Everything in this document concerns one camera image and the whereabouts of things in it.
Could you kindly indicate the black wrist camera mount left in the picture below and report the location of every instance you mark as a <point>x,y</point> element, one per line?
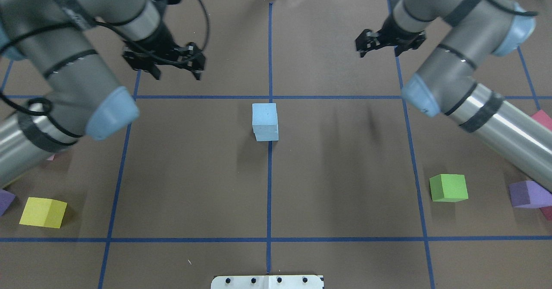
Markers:
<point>147,63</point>

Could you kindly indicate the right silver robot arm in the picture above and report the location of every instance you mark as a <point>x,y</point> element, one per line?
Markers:
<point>444,82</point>

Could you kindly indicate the purple foam block right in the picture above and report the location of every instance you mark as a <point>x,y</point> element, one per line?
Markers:
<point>529,194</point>

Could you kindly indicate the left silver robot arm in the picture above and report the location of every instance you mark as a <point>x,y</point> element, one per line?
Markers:
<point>86,98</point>

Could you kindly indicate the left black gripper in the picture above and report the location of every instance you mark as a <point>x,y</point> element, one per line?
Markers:
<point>162,40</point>

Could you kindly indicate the light blue foam block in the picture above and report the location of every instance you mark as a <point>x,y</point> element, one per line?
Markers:
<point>264,118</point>
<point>266,133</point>

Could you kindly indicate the yellow foam block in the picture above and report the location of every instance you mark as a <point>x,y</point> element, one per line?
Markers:
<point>43,212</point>

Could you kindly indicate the magenta foam block upper right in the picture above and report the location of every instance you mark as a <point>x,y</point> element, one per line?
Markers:
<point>543,119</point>

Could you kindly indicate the white pedestal base plate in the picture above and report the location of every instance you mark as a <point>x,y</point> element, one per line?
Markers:
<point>268,282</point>

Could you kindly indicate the magenta foam block lower right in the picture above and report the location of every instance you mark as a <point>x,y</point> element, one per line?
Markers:
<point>547,212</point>

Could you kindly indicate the magenta foam block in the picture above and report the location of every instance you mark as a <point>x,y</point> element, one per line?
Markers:
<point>543,119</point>
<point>547,212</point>

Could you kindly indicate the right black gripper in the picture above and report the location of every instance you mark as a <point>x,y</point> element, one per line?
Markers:
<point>397,31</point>

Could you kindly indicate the purple foam block left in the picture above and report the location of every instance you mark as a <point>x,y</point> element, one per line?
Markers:
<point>6,199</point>

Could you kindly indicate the green foam block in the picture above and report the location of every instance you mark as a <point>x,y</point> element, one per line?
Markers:
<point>448,188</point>

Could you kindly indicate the purple foam block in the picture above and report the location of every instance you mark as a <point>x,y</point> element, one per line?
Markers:
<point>529,194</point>
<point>6,199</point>

